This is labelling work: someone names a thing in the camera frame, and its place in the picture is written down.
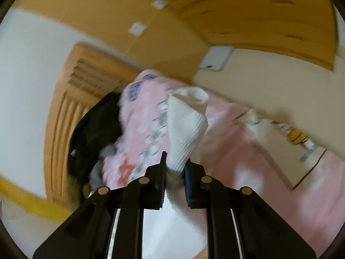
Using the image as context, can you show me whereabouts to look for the grey cloth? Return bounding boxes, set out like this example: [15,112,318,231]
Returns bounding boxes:
[89,144,117,191]

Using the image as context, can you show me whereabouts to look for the wooden wardrobe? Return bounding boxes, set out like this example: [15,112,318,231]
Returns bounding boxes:
[159,0,340,72]

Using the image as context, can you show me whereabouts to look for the white wall panel device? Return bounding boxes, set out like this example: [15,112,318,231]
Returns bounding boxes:
[199,46,234,72]

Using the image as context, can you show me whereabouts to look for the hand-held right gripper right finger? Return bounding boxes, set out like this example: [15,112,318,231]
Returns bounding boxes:
[184,159,317,259]

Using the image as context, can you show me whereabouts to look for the black garment with olive trim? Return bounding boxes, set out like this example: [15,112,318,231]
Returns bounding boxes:
[66,91,127,208]

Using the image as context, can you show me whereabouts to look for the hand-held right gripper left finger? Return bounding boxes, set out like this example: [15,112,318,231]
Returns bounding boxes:
[32,151,168,259]

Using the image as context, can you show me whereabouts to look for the white knit sweater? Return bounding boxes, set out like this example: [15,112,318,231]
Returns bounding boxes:
[142,86,210,259]

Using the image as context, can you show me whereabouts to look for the yellow skirting strip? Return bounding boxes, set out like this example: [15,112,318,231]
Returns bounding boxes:
[0,175,71,222]

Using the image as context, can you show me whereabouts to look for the pink printed bed sheet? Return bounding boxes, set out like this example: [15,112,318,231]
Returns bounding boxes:
[102,69,340,257]

